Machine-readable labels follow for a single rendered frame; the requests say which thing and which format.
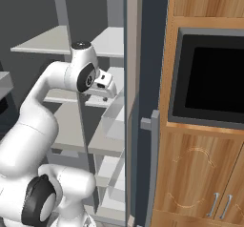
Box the wooden cabinet unit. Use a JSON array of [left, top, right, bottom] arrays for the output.
[[150, 0, 244, 227]]

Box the silver cabinet door handle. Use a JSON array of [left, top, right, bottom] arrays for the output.
[[219, 194, 234, 221], [206, 192, 220, 219]]

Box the black built-in oven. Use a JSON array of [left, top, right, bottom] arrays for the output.
[[167, 27, 244, 131]]

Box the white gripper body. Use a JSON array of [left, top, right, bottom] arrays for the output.
[[84, 77, 118, 99]]

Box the dark grey fridge door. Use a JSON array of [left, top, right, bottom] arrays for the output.
[[123, 0, 173, 227]]

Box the clear fridge drawer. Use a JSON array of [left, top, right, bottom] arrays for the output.
[[100, 92, 126, 142]]

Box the grey fridge door handle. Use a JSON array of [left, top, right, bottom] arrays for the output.
[[140, 109, 161, 227]]

